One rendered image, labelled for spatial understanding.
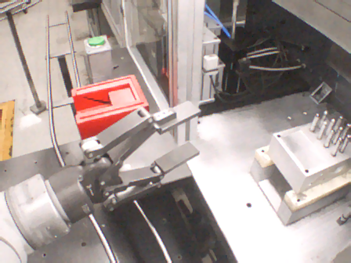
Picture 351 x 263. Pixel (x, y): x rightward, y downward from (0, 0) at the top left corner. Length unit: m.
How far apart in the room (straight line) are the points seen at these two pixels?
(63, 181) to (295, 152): 0.35
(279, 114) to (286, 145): 0.25
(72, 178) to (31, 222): 0.08
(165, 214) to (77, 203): 0.44
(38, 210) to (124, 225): 0.44
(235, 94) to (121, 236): 0.45
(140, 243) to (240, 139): 0.35
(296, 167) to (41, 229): 0.37
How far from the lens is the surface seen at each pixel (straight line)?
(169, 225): 0.78
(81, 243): 0.79
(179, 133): 0.61
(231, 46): 0.68
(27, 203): 0.38
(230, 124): 0.69
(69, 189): 0.39
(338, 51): 0.45
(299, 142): 0.51
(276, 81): 0.82
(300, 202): 0.50
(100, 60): 0.75
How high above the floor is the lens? 1.37
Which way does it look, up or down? 46 degrees down
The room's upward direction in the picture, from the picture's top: straight up
